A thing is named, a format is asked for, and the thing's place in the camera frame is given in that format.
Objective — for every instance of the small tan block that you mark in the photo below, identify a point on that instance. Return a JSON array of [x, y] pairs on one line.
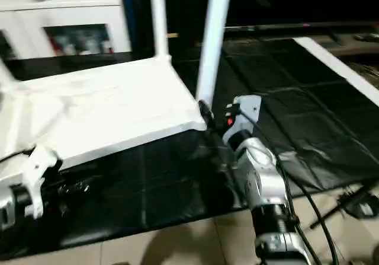
[[172, 35]]

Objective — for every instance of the black work mat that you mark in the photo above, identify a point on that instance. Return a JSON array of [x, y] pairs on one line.
[[284, 117]]

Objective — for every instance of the white plastic table leg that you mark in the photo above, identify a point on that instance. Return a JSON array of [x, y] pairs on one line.
[[6, 78], [212, 40], [159, 19]]

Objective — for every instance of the black metal stand tube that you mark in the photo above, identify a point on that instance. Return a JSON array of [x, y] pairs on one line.
[[346, 203]]

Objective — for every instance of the black box white label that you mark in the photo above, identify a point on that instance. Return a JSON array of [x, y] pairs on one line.
[[364, 206]]

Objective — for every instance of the black remote control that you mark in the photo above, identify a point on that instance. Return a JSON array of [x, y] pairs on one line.
[[366, 37]]

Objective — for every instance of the white plastic table top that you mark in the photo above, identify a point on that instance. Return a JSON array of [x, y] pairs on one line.
[[100, 105]]

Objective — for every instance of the red bottle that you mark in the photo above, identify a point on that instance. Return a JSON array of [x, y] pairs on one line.
[[54, 44]]

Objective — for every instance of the white edge strip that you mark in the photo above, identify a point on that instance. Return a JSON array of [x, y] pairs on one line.
[[343, 69]]

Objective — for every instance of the black metal rail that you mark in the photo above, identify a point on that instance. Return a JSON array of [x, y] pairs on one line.
[[296, 26]]

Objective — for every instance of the white glass-door cabinet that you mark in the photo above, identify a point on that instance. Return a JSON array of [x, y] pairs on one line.
[[59, 16]]

